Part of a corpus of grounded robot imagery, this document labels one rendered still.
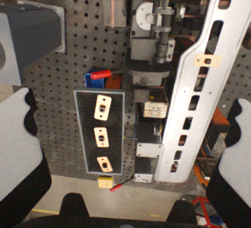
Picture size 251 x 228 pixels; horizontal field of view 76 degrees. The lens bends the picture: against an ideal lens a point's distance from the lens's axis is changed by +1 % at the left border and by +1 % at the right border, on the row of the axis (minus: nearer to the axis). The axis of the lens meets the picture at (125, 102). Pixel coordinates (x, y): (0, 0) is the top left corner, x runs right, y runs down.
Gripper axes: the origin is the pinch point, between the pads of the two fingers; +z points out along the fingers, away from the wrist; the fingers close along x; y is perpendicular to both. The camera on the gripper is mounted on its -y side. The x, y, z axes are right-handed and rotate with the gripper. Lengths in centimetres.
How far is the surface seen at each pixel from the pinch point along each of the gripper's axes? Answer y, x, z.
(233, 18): -2, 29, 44
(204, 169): 66, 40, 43
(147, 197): 291, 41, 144
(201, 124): 38, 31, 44
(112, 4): -4.2, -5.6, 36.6
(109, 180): 58, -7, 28
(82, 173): 125, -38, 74
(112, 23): 0.1, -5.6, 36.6
